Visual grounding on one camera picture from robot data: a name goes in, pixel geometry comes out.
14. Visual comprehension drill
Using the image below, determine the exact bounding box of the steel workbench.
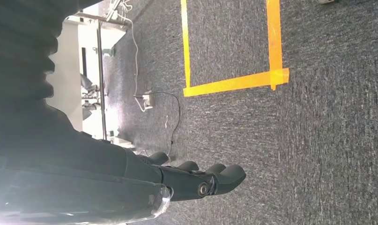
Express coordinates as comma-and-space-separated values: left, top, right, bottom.
73, 12, 129, 141

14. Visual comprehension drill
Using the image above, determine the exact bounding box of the white floor power socket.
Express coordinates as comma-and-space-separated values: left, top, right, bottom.
142, 91, 155, 111

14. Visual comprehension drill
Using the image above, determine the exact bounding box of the yellow floor tape square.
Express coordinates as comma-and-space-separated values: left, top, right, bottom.
180, 0, 290, 98

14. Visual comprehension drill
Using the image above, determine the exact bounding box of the white desk panel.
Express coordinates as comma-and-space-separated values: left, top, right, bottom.
46, 19, 84, 132

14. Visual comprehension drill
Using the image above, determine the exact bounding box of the black floor cable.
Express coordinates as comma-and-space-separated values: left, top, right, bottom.
134, 91, 181, 156

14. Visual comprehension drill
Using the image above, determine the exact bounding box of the white floor cable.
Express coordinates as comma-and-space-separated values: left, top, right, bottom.
106, 0, 147, 113

